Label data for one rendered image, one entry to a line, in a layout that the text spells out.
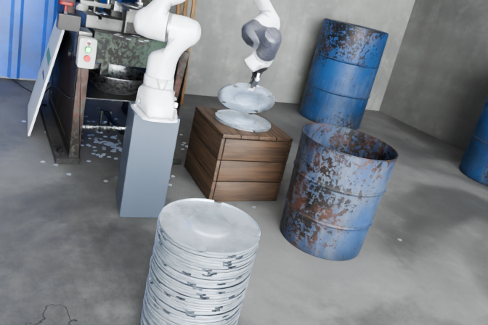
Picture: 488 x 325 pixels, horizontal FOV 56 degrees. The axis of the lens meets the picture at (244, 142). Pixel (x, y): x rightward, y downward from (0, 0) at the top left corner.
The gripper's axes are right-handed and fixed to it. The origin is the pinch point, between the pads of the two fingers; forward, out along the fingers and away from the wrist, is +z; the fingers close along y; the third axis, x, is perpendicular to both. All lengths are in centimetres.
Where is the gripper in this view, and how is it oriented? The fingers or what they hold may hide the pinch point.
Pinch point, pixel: (251, 84)
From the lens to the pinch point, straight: 218.8
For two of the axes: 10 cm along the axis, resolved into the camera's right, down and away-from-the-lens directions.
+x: -9.7, -1.9, -1.4
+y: 1.1, -8.9, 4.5
